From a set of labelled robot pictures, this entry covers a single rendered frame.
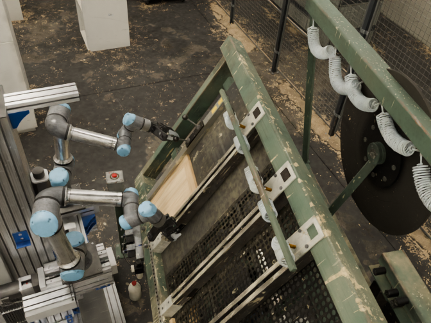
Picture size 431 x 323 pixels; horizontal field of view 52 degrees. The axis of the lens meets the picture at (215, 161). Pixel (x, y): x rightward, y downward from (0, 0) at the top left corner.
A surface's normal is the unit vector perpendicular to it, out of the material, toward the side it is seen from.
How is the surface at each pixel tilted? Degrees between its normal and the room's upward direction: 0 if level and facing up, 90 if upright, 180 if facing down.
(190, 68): 0
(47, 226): 82
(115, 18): 90
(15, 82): 90
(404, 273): 0
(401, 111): 90
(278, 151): 59
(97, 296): 0
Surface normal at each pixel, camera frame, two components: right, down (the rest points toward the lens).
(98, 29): 0.39, 0.66
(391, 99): -0.97, 0.11
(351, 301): -0.80, -0.27
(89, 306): 0.07, -0.72
